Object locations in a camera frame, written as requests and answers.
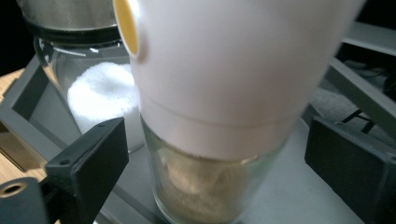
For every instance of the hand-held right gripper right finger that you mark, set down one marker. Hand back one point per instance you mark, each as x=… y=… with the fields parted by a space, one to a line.
x=351 y=168

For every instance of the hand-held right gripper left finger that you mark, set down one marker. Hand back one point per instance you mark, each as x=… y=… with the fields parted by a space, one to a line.
x=90 y=168

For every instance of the glass jar with silver lid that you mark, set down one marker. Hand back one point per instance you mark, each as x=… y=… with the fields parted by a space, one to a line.
x=99 y=90

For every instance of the glass jar with white lid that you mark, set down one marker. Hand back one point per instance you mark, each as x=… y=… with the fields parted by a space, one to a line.
x=224 y=77

